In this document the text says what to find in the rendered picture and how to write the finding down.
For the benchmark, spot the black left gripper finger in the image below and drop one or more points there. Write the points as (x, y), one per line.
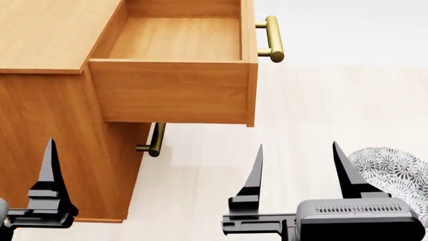
(50, 175)

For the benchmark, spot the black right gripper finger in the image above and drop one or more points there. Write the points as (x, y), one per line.
(347, 180)
(252, 190)

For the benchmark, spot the wooden cabinet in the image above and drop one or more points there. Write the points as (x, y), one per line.
(43, 105)

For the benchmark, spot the open wooden drawer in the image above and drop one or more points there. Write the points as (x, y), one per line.
(174, 90)

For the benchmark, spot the floral patterned white bowl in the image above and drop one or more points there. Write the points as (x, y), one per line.
(394, 170)

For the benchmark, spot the grey left gripper camera box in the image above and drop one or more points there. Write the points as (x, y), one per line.
(3, 209)

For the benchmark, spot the grey gripper camera box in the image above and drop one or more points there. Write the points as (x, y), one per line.
(357, 221)
(3, 209)

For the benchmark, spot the grey right gripper camera box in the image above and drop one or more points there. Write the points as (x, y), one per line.
(357, 221)

